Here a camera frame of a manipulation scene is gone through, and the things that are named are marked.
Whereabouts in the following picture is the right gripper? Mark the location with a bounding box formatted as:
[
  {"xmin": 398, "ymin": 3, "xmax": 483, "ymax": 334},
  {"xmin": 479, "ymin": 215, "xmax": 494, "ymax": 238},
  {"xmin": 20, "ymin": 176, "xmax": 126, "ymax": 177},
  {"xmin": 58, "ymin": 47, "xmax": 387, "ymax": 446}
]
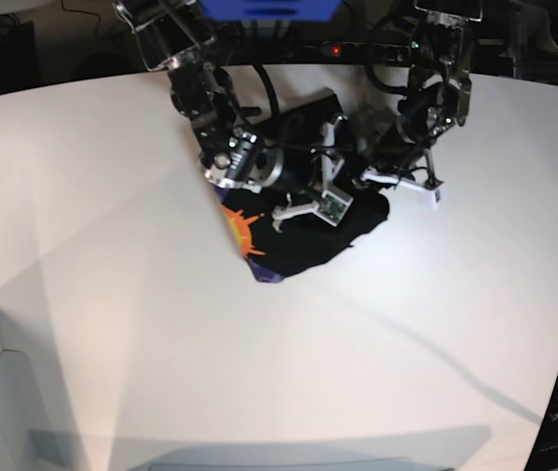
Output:
[{"xmin": 269, "ymin": 114, "xmax": 347, "ymax": 231}]

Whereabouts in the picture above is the black T-shirt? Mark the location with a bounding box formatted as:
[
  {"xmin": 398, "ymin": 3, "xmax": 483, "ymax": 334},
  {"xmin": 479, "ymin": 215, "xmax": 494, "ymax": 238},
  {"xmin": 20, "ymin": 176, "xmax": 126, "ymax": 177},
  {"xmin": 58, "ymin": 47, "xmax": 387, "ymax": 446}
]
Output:
[{"xmin": 212, "ymin": 87, "xmax": 391, "ymax": 287}]

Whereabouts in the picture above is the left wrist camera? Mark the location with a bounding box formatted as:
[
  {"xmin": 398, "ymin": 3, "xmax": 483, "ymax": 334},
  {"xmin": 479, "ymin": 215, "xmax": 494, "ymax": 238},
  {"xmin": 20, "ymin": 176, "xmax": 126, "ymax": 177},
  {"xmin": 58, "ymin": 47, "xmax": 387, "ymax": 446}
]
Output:
[{"xmin": 416, "ymin": 186, "xmax": 443, "ymax": 211}]

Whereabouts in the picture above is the blue plastic box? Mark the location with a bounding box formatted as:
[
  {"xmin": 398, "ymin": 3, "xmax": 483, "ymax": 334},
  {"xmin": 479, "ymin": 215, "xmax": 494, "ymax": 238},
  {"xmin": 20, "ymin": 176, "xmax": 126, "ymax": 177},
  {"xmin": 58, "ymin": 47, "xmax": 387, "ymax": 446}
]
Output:
[{"xmin": 200, "ymin": 0, "xmax": 341, "ymax": 22}]

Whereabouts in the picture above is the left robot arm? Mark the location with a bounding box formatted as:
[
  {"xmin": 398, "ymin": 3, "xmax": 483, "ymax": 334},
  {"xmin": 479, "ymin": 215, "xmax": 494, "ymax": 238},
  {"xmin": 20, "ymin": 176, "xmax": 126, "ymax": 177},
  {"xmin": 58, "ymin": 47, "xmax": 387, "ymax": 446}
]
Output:
[{"xmin": 354, "ymin": 1, "xmax": 483, "ymax": 201}]

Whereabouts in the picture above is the black power strip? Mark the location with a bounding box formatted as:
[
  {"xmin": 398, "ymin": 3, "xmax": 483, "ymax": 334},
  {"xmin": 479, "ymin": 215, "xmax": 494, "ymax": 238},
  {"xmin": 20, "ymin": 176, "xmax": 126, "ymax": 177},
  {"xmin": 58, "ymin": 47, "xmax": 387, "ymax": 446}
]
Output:
[{"xmin": 280, "ymin": 42, "xmax": 410, "ymax": 67}]

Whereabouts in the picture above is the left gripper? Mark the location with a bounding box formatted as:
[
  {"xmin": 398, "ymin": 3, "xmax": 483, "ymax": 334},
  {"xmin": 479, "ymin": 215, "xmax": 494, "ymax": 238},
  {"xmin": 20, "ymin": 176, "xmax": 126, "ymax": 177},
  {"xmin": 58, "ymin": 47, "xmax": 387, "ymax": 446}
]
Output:
[{"xmin": 351, "ymin": 148, "xmax": 444, "ymax": 196}]

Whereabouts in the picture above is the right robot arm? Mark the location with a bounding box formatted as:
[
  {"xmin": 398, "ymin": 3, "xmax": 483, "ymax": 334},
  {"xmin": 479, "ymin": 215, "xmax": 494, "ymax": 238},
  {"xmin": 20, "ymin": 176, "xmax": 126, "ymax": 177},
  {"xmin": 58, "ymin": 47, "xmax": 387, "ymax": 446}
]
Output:
[{"xmin": 114, "ymin": 1, "xmax": 353, "ymax": 229}]

